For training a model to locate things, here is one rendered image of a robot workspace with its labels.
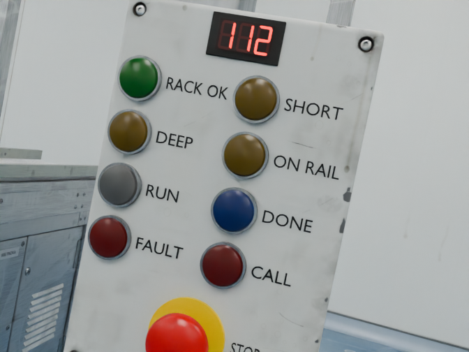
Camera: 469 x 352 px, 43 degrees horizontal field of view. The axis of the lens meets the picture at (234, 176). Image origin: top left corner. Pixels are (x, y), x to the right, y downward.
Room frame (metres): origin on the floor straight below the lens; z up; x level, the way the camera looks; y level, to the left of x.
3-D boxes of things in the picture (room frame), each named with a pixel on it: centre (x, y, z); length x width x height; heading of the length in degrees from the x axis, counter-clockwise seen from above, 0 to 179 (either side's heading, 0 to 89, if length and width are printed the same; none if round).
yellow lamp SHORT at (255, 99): (0.37, 0.00, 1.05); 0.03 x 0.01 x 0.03; 78
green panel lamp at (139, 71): (0.39, 0.07, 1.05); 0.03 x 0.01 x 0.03; 78
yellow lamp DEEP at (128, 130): (0.39, 0.07, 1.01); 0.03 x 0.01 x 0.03; 78
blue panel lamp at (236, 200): (0.37, 0.00, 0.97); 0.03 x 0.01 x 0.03; 78
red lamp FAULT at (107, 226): (0.39, 0.07, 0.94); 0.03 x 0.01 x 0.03; 78
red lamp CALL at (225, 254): (0.37, 0.00, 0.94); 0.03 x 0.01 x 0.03; 78
